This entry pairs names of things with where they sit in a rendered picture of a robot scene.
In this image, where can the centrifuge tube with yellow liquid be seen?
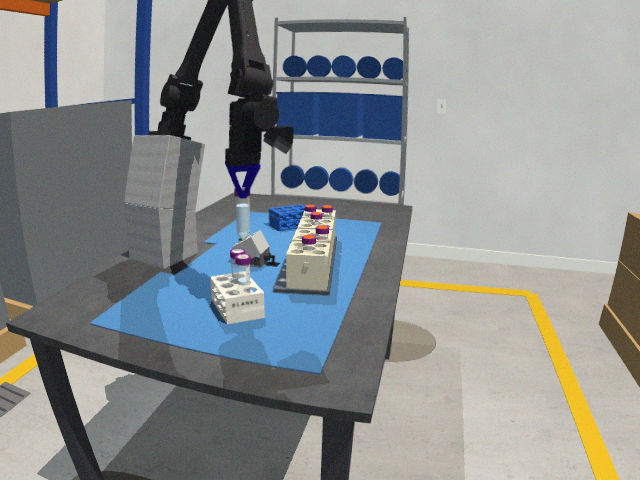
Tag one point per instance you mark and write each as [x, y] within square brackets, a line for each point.
[309, 242]

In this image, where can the blue flat mat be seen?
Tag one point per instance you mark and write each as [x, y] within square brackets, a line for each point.
[298, 330]

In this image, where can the white tube rack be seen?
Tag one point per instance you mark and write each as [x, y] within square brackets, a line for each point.
[238, 308]

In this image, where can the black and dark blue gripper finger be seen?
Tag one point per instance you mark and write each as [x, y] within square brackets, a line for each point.
[246, 178]
[254, 168]

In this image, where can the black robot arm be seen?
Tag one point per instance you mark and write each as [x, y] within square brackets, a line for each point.
[259, 111]

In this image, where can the blue tube rack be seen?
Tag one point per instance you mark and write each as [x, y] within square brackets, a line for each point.
[288, 223]

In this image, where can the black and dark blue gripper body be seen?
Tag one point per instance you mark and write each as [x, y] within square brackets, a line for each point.
[235, 152]

